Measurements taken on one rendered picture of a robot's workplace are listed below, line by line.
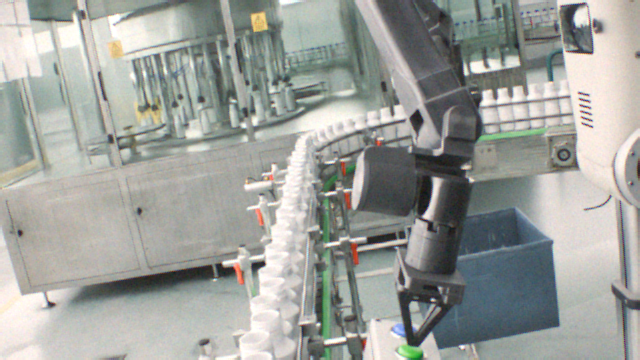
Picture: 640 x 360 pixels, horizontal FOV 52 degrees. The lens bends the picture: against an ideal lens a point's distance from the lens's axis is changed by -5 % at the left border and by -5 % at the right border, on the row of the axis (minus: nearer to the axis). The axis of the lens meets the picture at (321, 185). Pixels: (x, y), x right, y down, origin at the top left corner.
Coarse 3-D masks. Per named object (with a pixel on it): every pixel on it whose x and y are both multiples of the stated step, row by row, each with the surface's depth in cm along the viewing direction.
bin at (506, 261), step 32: (480, 224) 183; (512, 224) 183; (480, 256) 153; (512, 256) 154; (544, 256) 154; (480, 288) 155; (512, 288) 155; (544, 288) 155; (448, 320) 157; (480, 320) 157; (512, 320) 157; (544, 320) 157
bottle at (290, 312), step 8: (272, 280) 98; (280, 280) 97; (264, 288) 95; (272, 288) 94; (280, 288) 95; (280, 296) 95; (288, 296) 96; (280, 304) 95; (288, 304) 96; (288, 312) 95; (296, 312) 96; (288, 320) 94; (296, 320) 95; (296, 328) 95; (296, 336) 95; (296, 344) 95; (304, 344) 97; (304, 352) 97
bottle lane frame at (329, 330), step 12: (324, 192) 221; (324, 216) 192; (324, 228) 180; (324, 240) 170; (336, 240) 225; (336, 264) 193; (324, 276) 144; (336, 276) 179; (324, 288) 137; (324, 300) 131; (336, 300) 158; (324, 312) 125; (324, 324) 120; (336, 324) 141; (324, 336) 115; (336, 336) 134; (336, 348) 128
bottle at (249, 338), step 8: (248, 336) 80; (256, 336) 80; (264, 336) 80; (240, 344) 78; (248, 344) 77; (256, 344) 77; (264, 344) 77; (272, 344) 79; (248, 352) 77; (256, 352) 77; (272, 352) 78
